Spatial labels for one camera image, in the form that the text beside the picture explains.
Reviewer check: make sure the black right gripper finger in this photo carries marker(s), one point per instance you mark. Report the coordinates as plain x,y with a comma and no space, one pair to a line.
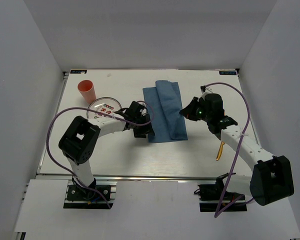
193,116
191,107

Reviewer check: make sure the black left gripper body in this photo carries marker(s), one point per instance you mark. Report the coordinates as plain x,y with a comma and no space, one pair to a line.
141,119

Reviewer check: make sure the white plate with red characters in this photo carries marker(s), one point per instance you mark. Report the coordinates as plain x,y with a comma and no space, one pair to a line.
107,105

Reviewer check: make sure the left table corner label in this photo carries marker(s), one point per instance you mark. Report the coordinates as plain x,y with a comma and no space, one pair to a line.
78,71

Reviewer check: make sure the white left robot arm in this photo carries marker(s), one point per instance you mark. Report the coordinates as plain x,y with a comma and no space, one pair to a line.
79,140

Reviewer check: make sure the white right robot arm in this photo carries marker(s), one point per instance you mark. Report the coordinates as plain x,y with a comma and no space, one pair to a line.
271,178

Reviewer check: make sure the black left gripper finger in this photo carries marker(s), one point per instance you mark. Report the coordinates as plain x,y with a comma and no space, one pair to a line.
141,131
149,129

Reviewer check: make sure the blue cloth napkin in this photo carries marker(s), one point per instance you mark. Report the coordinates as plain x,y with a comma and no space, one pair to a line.
168,124

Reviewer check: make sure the table corner label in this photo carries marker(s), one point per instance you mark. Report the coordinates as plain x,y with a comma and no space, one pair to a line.
78,71
228,73

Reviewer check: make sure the right table corner label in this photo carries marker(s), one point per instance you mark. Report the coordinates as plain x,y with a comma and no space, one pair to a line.
228,73

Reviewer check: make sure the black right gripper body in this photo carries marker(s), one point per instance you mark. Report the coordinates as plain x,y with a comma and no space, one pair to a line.
206,116

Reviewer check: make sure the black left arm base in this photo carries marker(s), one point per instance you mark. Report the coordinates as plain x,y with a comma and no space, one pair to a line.
77,197

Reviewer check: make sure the gold knife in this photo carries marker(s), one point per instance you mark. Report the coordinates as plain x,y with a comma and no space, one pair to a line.
220,151

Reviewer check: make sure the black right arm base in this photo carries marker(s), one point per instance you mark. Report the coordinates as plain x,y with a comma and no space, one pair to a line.
209,193

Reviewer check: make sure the pink plastic cup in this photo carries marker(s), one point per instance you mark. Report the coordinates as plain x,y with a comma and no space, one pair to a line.
86,89

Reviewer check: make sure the aluminium table edge rail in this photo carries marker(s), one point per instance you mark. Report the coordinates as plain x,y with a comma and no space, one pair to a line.
126,178

